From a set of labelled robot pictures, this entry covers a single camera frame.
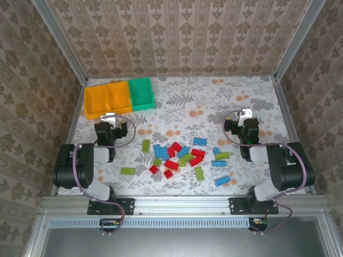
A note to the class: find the green plastic bin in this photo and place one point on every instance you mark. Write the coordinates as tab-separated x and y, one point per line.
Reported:
140	93

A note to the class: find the small blue lego brick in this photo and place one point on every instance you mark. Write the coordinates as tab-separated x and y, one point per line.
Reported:
216	150

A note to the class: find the aluminium corner post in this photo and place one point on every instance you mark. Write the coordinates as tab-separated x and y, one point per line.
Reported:
297	40
61	40

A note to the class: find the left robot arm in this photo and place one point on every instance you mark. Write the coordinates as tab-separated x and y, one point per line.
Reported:
69	171

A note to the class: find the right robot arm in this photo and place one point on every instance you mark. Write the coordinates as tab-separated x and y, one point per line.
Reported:
289	174

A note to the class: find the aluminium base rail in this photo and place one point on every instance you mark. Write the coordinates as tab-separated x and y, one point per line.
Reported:
182	204

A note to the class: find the aluminium side rail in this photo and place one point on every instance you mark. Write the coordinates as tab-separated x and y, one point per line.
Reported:
284	107
70	134

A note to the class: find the wide blue lego brick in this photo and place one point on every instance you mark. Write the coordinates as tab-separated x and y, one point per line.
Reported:
160	151

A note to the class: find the thin aluminium edge rail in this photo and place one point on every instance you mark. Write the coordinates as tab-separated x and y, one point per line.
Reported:
182	76

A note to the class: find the small red lego brick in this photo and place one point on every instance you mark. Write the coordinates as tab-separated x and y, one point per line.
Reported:
168	174
154	169

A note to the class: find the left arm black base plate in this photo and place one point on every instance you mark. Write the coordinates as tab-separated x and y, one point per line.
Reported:
126	206

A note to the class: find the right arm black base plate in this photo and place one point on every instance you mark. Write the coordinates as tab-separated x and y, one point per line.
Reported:
237	206

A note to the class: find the small green lego brick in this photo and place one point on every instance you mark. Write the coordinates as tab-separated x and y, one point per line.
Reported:
182	162
157	162

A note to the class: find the floral table cover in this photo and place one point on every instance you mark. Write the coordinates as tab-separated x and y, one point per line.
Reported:
187	85

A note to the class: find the orange plastic bin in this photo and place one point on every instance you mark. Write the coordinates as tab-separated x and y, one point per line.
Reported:
96	103
119	96

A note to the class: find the grey metal panel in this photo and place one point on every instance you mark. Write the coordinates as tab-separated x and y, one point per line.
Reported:
174	243

